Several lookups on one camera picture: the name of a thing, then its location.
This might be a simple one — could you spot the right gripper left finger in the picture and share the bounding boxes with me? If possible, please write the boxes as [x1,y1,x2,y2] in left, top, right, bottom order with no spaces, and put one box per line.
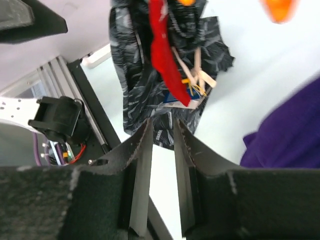
[0,120,153,240]

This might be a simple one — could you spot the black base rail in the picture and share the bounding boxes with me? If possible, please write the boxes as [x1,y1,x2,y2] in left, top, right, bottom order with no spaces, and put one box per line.
[66,60,121,153]

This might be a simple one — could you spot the red sock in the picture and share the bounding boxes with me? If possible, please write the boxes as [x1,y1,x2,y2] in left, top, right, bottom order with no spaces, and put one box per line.
[148,0,191,107]

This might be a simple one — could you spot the white round clip hanger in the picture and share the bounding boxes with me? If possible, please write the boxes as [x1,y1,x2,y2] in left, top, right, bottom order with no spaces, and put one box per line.
[174,0,301,25]

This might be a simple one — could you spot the dark patterned shorts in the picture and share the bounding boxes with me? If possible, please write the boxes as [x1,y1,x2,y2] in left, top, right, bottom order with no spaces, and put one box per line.
[109,0,234,150]

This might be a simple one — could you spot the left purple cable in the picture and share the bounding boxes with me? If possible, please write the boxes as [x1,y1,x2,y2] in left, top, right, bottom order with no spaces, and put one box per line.
[32,132,66,167]

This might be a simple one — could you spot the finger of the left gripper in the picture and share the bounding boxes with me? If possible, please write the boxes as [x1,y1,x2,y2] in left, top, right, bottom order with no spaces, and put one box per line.
[0,0,68,44]

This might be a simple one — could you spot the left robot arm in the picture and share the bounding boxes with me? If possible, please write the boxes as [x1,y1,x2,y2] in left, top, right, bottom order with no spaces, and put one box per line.
[0,0,90,145]

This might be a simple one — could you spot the purple cloth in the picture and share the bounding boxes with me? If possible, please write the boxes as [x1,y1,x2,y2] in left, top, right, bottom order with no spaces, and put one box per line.
[240,78,320,169]

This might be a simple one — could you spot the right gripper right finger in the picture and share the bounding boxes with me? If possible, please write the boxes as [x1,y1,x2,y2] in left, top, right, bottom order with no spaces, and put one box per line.
[173,120,320,240]

